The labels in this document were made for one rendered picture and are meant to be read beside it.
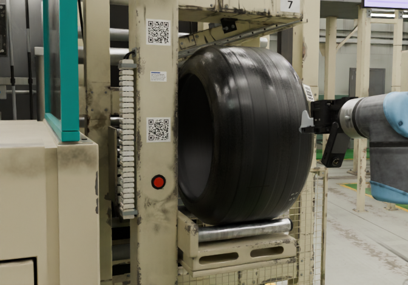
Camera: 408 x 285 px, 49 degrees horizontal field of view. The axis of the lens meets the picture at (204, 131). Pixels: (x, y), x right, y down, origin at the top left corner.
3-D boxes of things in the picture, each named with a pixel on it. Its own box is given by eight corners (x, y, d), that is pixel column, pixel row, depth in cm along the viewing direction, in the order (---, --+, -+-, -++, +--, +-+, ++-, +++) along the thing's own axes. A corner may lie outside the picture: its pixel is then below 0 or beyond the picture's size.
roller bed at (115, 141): (115, 205, 171) (114, 128, 168) (108, 197, 184) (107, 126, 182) (164, 201, 178) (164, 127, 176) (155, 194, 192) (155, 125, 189)
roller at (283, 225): (190, 225, 135) (187, 234, 138) (194, 236, 132) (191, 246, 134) (289, 214, 148) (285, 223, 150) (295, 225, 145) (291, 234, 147)
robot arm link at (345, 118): (385, 137, 97) (350, 139, 94) (370, 138, 102) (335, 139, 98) (384, 96, 98) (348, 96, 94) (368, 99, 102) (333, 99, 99)
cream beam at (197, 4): (159, 7, 158) (159, -35, 157) (143, 19, 181) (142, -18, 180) (305, 19, 180) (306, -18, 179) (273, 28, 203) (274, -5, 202)
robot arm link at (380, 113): (396, 141, 82) (394, 87, 83) (351, 142, 94) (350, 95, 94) (434, 141, 86) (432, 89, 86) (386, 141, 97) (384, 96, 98)
